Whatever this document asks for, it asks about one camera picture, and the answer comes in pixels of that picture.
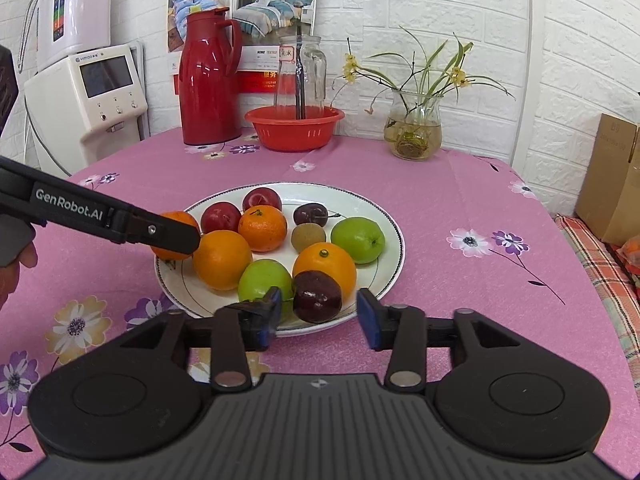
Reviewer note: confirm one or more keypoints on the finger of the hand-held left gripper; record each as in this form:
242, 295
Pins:
165, 235

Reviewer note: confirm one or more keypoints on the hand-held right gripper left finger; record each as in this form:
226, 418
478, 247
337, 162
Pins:
272, 317

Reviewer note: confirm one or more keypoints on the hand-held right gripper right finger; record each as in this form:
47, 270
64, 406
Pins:
367, 322

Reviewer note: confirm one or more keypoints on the green apple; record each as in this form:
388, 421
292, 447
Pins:
357, 240
260, 280

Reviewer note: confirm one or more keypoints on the dark red plum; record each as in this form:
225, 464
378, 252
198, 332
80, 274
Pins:
316, 297
309, 215

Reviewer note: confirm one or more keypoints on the brown kiwi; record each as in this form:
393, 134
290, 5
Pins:
307, 238

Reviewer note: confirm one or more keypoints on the white plate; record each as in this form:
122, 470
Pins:
325, 195

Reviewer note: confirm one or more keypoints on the person's left hand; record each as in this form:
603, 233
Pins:
10, 282

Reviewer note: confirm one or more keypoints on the pink floral tablecloth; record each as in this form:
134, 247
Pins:
450, 310

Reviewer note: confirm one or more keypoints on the white appliance with screen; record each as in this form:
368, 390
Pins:
55, 115

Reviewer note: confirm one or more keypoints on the dark textured object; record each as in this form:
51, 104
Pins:
7, 90

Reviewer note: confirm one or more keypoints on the red thermos jug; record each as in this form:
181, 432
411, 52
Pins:
205, 85

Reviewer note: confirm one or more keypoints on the red plastic basket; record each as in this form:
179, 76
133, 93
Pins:
295, 135

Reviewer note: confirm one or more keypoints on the white water purifier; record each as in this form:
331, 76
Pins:
80, 15

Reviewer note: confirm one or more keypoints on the glass vase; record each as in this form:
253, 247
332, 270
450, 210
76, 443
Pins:
412, 135

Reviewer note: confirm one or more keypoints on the black straw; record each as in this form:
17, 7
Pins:
300, 95

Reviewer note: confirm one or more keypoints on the clear glass jar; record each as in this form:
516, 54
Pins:
313, 70

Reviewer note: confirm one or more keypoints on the plaid cloth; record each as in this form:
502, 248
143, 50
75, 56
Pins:
595, 270

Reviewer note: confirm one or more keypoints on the yellow flowered green plant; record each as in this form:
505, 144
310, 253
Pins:
351, 67

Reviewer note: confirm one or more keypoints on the clear plastic bag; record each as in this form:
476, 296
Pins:
632, 252

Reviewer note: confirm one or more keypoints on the cardboard box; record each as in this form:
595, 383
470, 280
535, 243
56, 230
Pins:
610, 185

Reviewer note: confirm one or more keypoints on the white wall pipe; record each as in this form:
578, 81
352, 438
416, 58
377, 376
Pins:
530, 60

